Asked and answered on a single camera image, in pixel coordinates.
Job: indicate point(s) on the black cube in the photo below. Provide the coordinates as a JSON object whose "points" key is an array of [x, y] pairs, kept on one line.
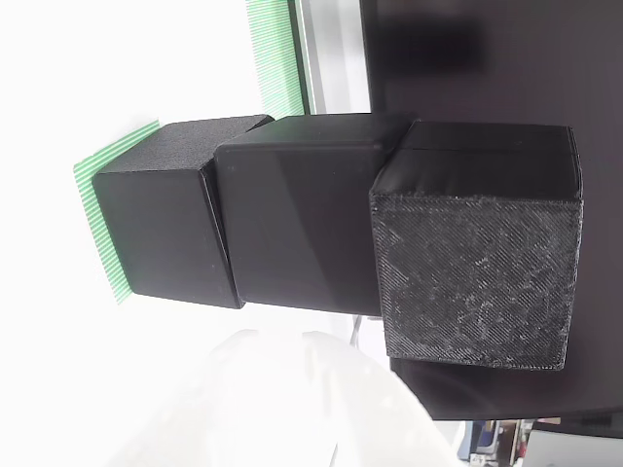
{"points": [[160, 233], [477, 282], [302, 228]]}

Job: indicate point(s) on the green striped paper square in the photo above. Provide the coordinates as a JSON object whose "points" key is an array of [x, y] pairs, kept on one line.
{"points": [[277, 48], [98, 219]]}

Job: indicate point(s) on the dark flat panel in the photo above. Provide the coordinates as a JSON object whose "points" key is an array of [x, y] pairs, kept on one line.
{"points": [[535, 73]]}

